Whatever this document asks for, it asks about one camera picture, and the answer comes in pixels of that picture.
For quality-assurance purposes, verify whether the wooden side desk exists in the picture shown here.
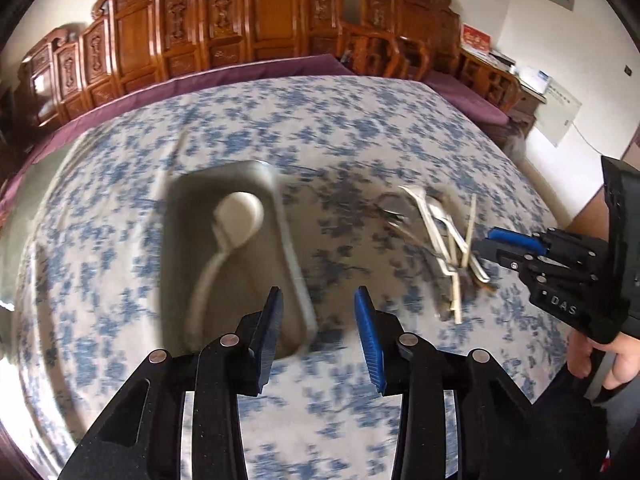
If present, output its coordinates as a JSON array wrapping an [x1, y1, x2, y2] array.
[[456, 50, 546, 130]]

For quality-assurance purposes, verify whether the person's right hand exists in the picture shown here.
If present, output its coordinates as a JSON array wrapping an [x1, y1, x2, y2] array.
[[566, 328, 640, 391]]

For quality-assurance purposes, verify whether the pale wooden chopstick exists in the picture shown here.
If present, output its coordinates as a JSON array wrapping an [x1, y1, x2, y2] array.
[[461, 194, 477, 269]]

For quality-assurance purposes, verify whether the purple under-tablecloth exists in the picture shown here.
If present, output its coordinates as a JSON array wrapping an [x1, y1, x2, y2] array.
[[1, 54, 509, 216]]

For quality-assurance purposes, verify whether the silver metal fork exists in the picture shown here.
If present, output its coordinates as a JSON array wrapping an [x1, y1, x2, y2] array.
[[400, 185, 450, 263]]

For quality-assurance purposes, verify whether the blue floral tablecloth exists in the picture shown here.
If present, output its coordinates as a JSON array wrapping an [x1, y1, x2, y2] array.
[[1, 76, 566, 479]]

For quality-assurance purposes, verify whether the wooden armchair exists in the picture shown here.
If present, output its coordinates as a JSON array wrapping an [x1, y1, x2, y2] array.
[[336, 21, 431, 81]]

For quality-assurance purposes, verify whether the steel spoon with cutout handle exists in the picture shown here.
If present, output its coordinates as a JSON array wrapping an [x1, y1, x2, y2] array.
[[426, 196, 490, 286]]

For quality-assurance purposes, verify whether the white box on desk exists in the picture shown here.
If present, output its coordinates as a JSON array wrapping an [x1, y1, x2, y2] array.
[[518, 65, 551, 94]]

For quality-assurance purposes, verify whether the red sign card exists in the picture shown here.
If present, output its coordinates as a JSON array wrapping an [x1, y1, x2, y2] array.
[[461, 23, 491, 54]]

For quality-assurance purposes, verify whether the grey metal utensil tray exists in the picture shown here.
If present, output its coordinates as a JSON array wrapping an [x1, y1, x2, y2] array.
[[160, 160, 318, 358]]

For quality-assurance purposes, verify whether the white wall poster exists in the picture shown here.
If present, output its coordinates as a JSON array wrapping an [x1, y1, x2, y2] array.
[[535, 78, 582, 148]]

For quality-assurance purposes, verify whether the carved wooden chair row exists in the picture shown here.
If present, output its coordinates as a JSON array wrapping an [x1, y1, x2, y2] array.
[[15, 0, 460, 131]]

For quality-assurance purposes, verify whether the brown wooden chopstick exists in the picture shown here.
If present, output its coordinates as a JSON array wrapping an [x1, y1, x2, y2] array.
[[380, 209, 497, 291]]

